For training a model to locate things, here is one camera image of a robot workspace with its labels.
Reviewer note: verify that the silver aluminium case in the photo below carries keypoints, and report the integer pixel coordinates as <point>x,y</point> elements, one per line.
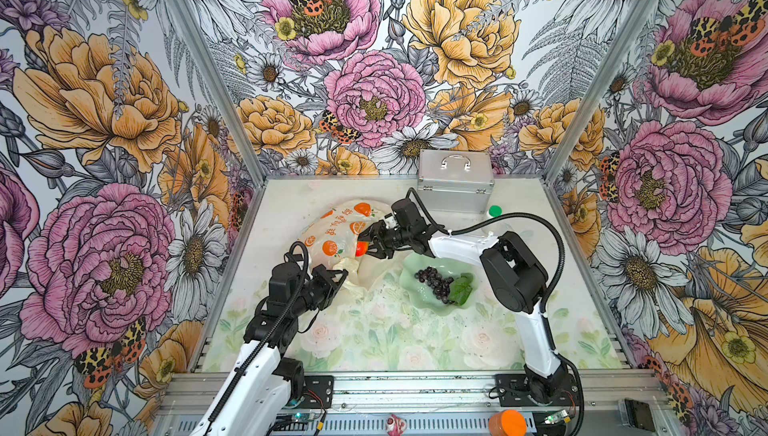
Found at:
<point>455,181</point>

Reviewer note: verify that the cream translucent plastic bag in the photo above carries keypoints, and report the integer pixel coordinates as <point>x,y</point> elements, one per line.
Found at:
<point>332,239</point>

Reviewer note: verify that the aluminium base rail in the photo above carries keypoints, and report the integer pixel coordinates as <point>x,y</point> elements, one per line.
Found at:
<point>432,403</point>

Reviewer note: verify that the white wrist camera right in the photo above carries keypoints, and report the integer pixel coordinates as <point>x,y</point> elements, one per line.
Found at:
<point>390,222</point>

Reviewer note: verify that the aluminium corner post right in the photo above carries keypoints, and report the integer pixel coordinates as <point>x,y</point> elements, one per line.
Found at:
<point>625,38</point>

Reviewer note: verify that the black device on rail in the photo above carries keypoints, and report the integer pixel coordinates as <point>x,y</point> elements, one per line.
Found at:
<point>637,414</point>

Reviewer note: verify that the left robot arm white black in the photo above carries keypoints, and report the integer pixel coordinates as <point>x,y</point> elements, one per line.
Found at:
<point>263,380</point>

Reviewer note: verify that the aluminium corner post left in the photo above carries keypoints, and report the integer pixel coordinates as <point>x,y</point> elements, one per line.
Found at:
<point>186,22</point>

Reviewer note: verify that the pink white small figure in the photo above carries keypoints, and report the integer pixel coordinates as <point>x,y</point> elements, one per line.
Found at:
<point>395,425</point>

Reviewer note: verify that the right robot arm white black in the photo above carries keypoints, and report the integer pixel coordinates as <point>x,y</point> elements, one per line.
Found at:
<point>517,278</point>

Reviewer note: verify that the light green wavy plate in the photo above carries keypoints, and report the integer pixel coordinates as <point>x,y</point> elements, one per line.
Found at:
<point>420,296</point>

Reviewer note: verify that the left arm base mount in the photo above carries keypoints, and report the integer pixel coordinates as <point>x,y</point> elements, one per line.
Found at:
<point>317,393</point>

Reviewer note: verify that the orange round cap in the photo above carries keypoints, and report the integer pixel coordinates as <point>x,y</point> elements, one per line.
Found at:
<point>507,423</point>

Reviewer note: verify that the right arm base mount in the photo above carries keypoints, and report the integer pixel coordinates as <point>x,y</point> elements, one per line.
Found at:
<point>522,390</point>

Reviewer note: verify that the aluminium corner post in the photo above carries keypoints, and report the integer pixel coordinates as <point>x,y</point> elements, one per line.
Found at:
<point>186,22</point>
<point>625,38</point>

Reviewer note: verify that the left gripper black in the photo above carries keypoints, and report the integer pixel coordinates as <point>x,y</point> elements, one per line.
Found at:
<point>326,276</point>

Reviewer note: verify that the green leaf grape bunch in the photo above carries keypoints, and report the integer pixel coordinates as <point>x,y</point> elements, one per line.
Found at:
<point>447,289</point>

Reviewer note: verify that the white bottle green cap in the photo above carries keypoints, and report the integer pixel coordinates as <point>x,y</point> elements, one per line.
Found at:
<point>494,211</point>

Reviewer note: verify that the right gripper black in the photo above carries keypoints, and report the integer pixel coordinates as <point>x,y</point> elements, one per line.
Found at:
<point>376,229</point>

